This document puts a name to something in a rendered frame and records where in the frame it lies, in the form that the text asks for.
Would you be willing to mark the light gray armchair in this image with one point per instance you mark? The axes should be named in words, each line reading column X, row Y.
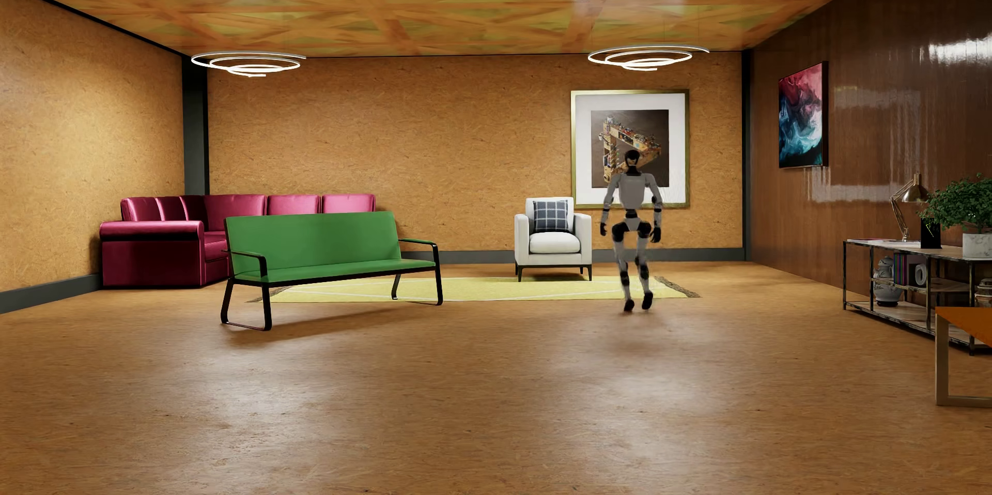
column 553, row 243

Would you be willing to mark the left robot leg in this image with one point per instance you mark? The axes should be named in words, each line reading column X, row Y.
column 643, row 262

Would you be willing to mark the robot leg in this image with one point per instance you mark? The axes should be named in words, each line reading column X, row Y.
column 623, row 262
column 643, row 262

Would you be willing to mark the right robot leg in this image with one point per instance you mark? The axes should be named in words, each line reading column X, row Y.
column 623, row 262

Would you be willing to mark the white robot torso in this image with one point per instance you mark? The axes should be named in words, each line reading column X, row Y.
column 633, row 191

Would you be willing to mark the dark plaid cushion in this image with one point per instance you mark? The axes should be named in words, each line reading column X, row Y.
column 551, row 216

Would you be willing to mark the black robot head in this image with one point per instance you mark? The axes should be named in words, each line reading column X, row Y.
column 632, row 158

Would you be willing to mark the yellow-green rug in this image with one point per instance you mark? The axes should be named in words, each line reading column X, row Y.
column 473, row 290

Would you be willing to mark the abstract red blue painting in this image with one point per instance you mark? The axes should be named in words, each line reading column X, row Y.
column 802, row 116

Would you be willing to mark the gray ceramic vase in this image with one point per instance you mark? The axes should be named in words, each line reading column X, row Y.
column 886, row 282

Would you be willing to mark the row of books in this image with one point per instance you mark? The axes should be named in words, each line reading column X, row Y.
column 903, row 269

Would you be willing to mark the brass desk lamp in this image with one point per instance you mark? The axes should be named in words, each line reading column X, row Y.
column 908, row 197

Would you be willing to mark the black box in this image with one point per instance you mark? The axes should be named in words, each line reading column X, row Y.
column 930, row 234

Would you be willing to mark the green potted plant white pot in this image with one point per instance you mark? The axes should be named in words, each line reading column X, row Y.
column 961, row 208

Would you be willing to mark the orange wooden table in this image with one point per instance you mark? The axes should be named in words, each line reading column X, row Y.
column 965, row 352

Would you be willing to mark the magenta corner sofa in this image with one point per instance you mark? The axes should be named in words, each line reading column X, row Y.
column 178, row 235

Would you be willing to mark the gold framed wall picture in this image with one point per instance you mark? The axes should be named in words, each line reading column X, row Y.
column 629, row 148

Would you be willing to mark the metal frame console shelf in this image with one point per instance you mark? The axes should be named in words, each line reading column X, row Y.
column 914, row 290

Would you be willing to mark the green bench black frame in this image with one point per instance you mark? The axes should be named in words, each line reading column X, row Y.
column 325, row 251

